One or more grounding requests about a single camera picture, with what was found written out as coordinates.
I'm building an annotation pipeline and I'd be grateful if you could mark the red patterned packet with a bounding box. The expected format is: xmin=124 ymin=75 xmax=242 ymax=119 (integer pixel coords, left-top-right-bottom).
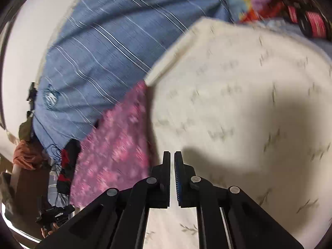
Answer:
xmin=285 ymin=2 xmax=328 ymax=38

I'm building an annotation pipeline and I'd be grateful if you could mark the grey-blue plaid bed sheet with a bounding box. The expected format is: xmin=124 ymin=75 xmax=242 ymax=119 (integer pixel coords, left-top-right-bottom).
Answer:
xmin=47 ymin=182 xmax=71 ymax=213

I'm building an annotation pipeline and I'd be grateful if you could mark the orange cloth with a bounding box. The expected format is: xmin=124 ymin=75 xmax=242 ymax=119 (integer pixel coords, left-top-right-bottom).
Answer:
xmin=13 ymin=139 xmax=48 ymax=170

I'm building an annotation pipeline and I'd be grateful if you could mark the olive green cloth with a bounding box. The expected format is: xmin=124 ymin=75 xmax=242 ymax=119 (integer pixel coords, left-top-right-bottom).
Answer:
xmin=18 ymin=117 xmax=38 ymax=142

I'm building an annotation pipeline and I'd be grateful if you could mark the blue striped quilt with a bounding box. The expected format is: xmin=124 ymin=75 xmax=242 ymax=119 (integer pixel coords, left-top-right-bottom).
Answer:
xmin=32 ymin=0 xmax=235 ymax=159

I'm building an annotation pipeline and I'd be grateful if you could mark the colourful printed cloth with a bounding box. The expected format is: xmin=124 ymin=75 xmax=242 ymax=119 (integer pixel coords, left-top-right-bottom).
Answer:
xmin=228 ymin=0 xmax=286 ymax=24

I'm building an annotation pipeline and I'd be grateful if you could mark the cream leaf-print bed sheet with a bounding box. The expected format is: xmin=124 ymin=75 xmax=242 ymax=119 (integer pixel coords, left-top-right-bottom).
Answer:
xmin=144 ymin=16 xmax=332 ymax=249

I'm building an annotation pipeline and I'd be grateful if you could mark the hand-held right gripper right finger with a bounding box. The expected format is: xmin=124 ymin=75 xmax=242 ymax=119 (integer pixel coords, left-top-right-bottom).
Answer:
xmin=174 ymin=150 xmax=305 ymax=249

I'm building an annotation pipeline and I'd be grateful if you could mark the purple floral shirt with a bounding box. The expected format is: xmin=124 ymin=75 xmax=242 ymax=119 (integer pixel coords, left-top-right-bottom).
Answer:
xmin=70 ymin=80 xmax=154 ymax=209

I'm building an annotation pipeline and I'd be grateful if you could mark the black and red garment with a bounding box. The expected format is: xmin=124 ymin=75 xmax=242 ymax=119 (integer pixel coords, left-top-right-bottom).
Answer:
xmin=56 ymin=139 xmax=81 ymax=195

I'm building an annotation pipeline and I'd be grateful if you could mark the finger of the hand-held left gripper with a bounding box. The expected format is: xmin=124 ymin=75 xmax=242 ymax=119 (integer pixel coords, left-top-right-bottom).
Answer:
xmin=56 ymin=204 xmax=76 ymax=219

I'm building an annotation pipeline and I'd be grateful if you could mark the person's left hand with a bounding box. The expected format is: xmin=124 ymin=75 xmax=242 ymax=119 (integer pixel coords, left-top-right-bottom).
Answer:
xmin=41 ymin=222 xmax=61 ymax=239

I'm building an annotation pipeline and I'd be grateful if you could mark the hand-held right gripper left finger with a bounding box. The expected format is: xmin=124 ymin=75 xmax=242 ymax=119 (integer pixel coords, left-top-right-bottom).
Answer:
xmin=34 ymin=150 xmax=172 ymax=249

